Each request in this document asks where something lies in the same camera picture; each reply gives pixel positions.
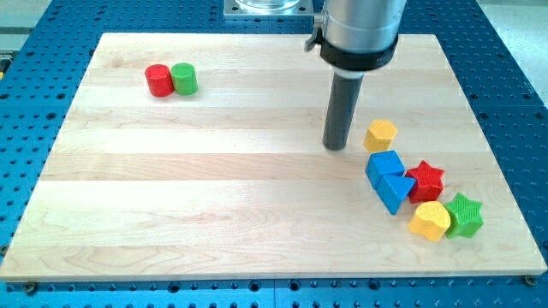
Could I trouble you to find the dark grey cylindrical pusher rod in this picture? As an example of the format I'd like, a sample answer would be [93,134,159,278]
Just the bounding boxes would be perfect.
[322,70,364,151]

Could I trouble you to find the yellow hexagon block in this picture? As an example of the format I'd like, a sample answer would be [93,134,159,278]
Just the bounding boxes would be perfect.
[363,120,397,153]

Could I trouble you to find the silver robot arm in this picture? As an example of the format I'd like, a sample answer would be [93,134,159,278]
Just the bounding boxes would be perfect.
[305,0,406,151]

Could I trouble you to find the red star block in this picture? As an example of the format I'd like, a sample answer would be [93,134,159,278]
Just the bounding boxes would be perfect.
[405,160,444,204]

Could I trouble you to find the green star block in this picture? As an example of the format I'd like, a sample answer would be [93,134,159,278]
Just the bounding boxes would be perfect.
[444,192,484,239]

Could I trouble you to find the blue cube block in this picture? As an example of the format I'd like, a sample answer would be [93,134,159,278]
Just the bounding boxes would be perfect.
[365,150,405,189]

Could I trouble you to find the blue triangle block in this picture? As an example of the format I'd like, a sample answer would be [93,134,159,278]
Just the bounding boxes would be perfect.
[377,175,416,215]

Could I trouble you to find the yellow heart block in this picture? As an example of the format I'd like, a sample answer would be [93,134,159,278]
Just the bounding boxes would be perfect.
[408,201,451,242]

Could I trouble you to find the green cylinder block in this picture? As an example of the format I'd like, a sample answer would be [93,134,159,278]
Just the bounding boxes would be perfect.
[170,62,198,96]

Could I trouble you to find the red cylinder block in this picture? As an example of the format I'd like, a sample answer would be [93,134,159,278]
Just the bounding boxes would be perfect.
[145,64,174,97]

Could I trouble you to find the light wooden board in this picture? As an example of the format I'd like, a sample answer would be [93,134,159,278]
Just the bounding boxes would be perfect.
[1,33,546,281]

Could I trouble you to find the blue perforated table plate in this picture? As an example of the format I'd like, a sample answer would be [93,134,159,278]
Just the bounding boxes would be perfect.
[1,0,547,307]

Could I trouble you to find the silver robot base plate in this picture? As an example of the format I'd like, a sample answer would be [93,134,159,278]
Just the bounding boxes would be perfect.
[223,0,314,18]

